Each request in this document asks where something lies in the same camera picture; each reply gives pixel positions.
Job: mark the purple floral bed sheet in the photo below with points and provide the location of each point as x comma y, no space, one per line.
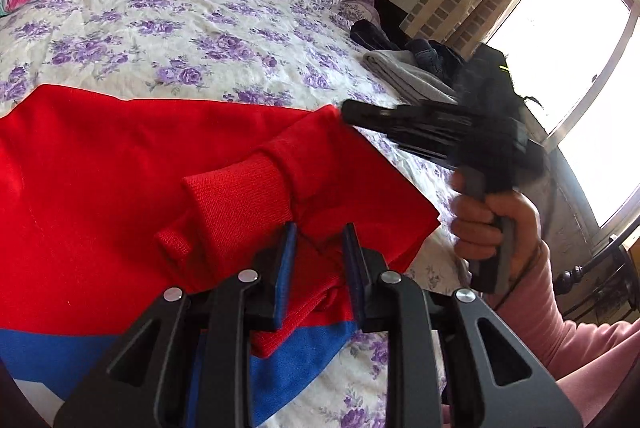
175,7

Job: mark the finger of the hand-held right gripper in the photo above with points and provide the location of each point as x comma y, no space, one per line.
420,147
380,113

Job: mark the folded grey garment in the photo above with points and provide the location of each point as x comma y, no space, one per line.
400,75

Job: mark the person's right forearm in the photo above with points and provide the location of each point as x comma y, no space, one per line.
575,358

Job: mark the person's right hand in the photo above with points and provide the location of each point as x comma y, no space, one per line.
475,223

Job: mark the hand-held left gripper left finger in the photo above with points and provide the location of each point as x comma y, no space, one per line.
285,273

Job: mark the red blue white sweatshirt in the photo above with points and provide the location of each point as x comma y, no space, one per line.
125,183

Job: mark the window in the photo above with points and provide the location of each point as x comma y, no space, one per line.
575,32

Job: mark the dark wooden chair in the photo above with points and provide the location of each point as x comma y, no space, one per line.
570,280

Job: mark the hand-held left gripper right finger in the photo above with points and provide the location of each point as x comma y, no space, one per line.
352,273

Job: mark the purple floral pillow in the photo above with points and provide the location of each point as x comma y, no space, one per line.
352,0

